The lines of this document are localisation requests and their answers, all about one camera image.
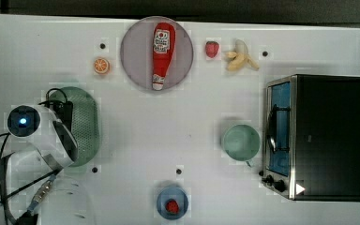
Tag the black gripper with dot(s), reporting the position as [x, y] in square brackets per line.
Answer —
[64, 114]

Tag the green oval strainer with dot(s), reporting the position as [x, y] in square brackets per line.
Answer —
[85, 122]

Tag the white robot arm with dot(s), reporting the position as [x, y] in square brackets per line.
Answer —
[34, 189]

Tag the orange slice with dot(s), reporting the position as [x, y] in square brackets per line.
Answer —
[101, 66]

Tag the grey round plate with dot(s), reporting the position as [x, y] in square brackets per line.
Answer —
[137, 53]

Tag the red ketchup bottle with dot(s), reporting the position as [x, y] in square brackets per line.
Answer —
[163, 46]

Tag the blue bowl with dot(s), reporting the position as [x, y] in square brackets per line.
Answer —
[172, 193]

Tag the small red fruit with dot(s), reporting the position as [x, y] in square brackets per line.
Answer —
[172, 207]

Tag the red strawberry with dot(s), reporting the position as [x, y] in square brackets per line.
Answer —
[211, 48]

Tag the green mug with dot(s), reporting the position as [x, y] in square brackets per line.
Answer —
[242, 143]

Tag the peeled banana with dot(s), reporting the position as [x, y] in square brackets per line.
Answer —
[240, 56]

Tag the black toaster oven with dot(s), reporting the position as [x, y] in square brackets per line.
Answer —
[311, 138]

